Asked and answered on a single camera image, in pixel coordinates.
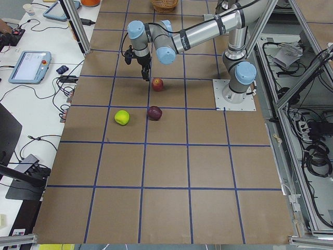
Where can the green apple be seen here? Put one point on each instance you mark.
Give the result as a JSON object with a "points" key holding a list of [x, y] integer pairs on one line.
{"points": [[122, 117]]}

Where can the dark red apple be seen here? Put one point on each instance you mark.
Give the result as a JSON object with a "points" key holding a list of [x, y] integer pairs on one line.
{"points": [[154, 113]]}

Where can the aluminium frame post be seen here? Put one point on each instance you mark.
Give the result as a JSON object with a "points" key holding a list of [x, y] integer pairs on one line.
{"points": [[76, 26]]}

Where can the black power adapter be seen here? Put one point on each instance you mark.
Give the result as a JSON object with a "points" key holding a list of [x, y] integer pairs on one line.
{"points": [[87, 22]]}

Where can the dark blue small pouch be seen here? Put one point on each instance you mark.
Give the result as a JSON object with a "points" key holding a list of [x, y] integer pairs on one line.
{"points": [[62, 69]]}

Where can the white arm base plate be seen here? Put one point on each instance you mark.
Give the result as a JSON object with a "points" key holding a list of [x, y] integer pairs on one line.
{"points": [[227, 100]]}

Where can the orange bucket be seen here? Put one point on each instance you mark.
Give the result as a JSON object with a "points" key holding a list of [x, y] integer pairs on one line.
{"points": [[90, 3]]}

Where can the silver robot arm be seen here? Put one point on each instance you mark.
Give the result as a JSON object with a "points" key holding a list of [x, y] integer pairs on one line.
{"points": [[243, 21]]}

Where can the white paper cup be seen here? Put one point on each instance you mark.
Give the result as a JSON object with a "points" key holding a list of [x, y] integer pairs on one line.
{"points": [[28, 8]]}

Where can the red yellow apple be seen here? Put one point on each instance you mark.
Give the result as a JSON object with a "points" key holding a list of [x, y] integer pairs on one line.
{"points": [[157, 84]]}

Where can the woven wicker basket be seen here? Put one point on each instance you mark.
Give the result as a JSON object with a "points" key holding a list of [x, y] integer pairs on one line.
{"points": [[164, 6]]}

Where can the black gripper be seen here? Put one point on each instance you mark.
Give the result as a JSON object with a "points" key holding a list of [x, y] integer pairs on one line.
{"points": [[143, 61]]}

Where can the blue teach pendant tablet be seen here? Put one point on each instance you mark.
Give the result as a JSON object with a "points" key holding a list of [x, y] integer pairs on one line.
{"points": [[31, 67]]}

